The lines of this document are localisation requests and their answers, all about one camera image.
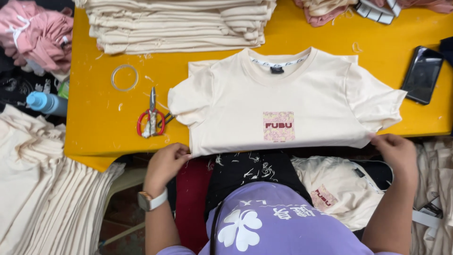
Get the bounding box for person's right hand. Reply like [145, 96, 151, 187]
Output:
[368, 133, 419, 178]

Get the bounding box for person's left hand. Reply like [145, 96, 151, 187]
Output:
[145, 143, 192, 188]

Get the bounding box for cream printed t-shirt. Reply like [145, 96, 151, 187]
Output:
[167, 47, 407, 158]

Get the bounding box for black thread snips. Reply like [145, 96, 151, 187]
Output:
[157, 112, 176, 128]

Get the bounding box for red cloth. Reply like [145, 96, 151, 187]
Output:
[175, 157, 214, 254]

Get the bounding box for cream t-shirt with label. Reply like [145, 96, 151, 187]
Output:
[291, 156, 393, 231]

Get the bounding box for heap of cream fabric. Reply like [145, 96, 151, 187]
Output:
[411, 136, 453, 255]

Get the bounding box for person's black trousers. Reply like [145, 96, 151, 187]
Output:
[204, 150, 314, 222]

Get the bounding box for black smartphone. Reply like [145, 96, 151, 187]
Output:
[401, 46, 444, 105]

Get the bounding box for black white hang tag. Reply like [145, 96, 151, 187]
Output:
[412, 196, 444, 229]

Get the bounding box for person's purple printed shirt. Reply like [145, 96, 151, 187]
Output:
[157, 182, 400, 255]

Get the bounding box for stack of folded cream shirts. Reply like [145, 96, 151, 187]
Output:
[74, 0, 277, 55]

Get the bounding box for bundle of white hang tags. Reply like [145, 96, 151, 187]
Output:
[354, 0, 402, 25]

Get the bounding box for green small container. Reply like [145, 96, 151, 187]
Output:
[57, 81, 70, 100]

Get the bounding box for pile of cream shirts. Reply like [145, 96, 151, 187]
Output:
[0, 104, 126, 255]

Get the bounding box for heap of pink and cream garments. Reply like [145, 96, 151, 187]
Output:
[293, 0, 453, 28]

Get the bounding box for blue spray bottle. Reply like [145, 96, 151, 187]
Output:
[26, 91, 68, 117]

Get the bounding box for black printed garment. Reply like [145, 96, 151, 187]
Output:
[0, 67, 66, 114]

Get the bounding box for red handled scissors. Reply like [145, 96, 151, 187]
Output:
[137, 87, 166, 139]

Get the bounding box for white strap wristwatch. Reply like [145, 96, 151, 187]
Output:
[137, 188, 168, 212]

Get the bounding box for clear tape ring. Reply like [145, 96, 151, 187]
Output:
[111, 64, 139, 92]

